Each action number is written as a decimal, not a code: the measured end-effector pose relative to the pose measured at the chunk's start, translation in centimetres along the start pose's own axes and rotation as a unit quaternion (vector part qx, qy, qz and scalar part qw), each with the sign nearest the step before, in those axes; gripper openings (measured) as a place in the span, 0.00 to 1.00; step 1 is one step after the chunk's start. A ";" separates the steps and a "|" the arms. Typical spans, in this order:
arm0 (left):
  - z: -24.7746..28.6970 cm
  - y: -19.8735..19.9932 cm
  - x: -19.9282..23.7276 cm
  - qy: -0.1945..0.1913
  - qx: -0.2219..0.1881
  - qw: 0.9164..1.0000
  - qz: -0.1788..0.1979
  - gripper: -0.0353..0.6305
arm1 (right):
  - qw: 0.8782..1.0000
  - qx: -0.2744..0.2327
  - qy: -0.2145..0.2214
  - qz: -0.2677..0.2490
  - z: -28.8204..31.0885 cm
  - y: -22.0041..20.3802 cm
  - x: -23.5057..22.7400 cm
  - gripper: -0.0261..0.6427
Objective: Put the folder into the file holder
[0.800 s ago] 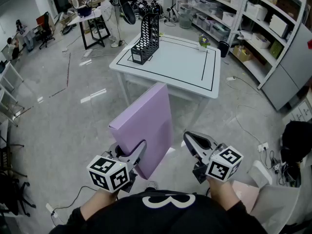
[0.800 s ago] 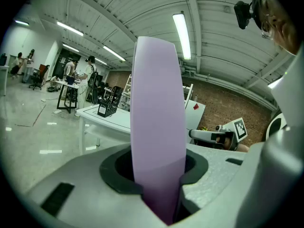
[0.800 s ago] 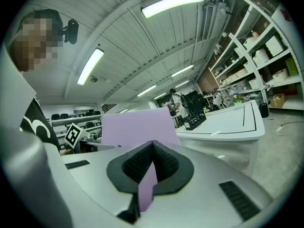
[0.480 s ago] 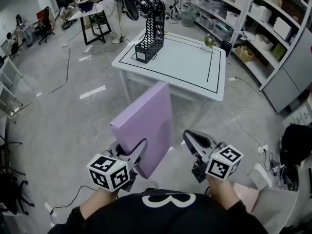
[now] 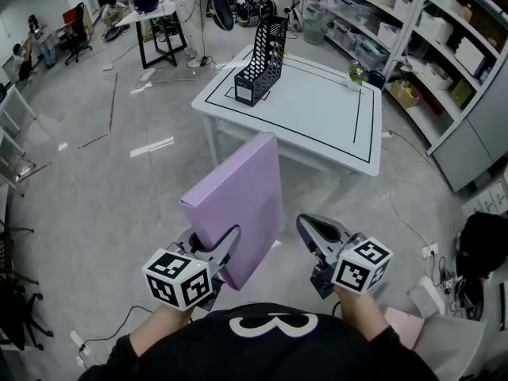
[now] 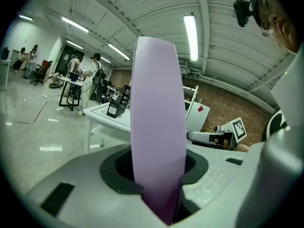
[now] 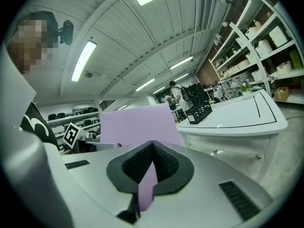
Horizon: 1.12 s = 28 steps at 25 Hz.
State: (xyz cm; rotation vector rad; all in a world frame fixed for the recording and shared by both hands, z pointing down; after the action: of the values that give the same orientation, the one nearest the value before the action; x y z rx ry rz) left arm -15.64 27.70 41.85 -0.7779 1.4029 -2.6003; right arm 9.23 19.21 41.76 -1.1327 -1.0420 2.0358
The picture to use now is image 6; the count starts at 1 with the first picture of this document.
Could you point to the black and red office chair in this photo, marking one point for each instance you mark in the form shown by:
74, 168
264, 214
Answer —
42, 70

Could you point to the pale purple plate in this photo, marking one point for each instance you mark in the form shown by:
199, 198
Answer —
156, 103

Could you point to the small red item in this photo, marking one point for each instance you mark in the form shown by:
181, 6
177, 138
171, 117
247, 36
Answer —
200, 108

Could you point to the black head-mounted camera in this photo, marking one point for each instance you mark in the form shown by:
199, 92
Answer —
242, 11

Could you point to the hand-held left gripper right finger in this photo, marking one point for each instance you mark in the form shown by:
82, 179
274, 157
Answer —
213, 179

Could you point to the black shirt with white print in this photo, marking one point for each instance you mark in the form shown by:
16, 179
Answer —
273, 127

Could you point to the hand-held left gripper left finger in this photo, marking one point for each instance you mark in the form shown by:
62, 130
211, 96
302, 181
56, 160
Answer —
95, 198

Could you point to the white ladder frame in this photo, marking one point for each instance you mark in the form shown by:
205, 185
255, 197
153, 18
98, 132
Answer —
195, 96

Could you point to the black container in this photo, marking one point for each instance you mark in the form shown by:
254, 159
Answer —
4, 53

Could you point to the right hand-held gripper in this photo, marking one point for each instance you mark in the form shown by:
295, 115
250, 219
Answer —
238, 129

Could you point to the black wire rack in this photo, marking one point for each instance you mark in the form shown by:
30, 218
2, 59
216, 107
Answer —
114, 109

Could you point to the person's right forearm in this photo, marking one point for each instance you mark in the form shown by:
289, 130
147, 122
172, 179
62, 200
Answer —
242, 148

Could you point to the black-framed work table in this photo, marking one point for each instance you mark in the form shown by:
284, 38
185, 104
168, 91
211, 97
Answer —
71, 81

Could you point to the clear-framed glasses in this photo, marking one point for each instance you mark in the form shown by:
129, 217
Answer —
267, 30

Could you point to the white cabinet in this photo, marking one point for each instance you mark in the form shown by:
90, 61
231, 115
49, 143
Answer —
4, 72

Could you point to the white table with black lines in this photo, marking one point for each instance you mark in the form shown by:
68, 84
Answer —
99, 114

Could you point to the fluorescent ceiling light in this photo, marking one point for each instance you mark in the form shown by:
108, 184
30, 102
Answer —
191, 37
25, 17
105, 59
118, 51
74, 44
74, 24

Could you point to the white board panel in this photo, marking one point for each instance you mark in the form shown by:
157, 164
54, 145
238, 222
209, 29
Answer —
197, 120

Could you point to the person's head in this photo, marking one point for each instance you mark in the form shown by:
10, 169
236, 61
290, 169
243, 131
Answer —
285, 30

